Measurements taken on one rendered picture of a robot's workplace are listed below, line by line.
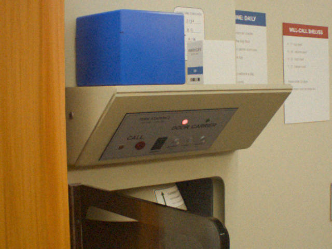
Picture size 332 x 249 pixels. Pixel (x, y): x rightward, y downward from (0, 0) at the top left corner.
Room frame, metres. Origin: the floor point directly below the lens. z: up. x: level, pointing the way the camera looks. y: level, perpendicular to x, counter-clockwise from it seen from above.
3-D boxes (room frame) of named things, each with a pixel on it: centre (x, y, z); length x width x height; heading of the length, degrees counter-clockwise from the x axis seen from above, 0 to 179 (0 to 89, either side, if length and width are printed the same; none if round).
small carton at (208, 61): (0.93, -0.07, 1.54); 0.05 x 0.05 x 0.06; 24
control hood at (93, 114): (0.90, -0.03, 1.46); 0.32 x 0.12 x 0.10; 130
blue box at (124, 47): (0.84, 0.04, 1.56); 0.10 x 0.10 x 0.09; 40
